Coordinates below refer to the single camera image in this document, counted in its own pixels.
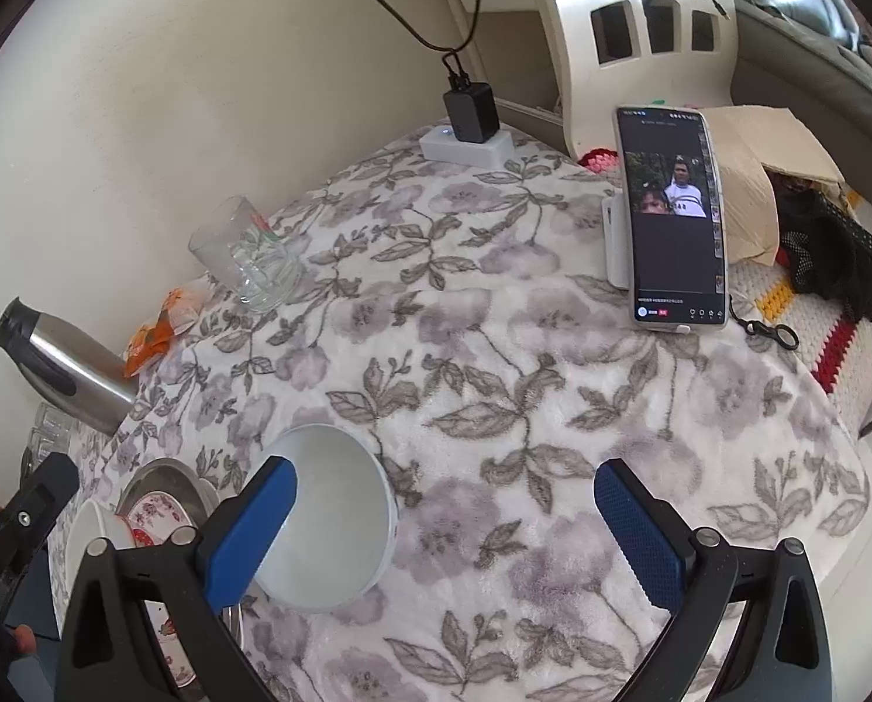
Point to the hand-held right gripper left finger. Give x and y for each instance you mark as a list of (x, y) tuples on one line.
[(249, 534)]

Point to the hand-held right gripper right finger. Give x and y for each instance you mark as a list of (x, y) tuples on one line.
[(640, 534)]

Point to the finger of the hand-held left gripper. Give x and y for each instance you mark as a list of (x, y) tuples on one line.
[(41, 497)]

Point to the white square bowl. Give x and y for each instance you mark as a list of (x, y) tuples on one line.
[(96, 523)]

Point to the red patterned white bowl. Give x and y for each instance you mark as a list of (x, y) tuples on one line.
[(333, 526)]

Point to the pink floral round plate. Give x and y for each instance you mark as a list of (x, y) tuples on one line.
[(159, 508)]

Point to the stainless steel basin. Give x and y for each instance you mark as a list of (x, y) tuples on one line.
[(165, 474)]

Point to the strawberry print bowl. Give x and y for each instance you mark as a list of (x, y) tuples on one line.
[(142, 536)]

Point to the small clear drinking glass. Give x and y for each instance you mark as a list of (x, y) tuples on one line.
[(55, 424), (44, 453)]

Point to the stainless steel thermos jug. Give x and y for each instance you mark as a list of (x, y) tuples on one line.
[(63, 365)]

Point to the orange snack packet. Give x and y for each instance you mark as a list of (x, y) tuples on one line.
[(147, 347), (183, 311)]

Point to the grey floral table blanket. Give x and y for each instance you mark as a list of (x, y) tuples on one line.
[(516, 395)]

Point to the crocheted seat cover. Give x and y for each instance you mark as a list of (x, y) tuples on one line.
[(808, 336)]

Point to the clear glass mug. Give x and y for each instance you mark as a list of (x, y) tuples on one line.
[(249, 256)]

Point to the white phone stand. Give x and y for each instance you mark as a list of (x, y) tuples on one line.
[(617, 248)]

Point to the smartphone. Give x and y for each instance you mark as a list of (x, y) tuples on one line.
[(673, 234)]

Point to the black mesh cloth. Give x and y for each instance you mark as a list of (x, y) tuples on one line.
[(827, 256)]

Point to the white socket block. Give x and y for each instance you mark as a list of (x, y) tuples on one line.
[(472, 152)]

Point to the black power adapter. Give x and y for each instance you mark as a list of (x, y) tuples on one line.
[(471, 113)]

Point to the white plastic chair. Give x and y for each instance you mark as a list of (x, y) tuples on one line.
[(640, 22)]

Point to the white shelf unit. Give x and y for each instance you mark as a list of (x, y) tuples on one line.
[(501, 36)]

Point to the grey sofa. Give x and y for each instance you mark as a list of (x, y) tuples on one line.
[(808, 0)]

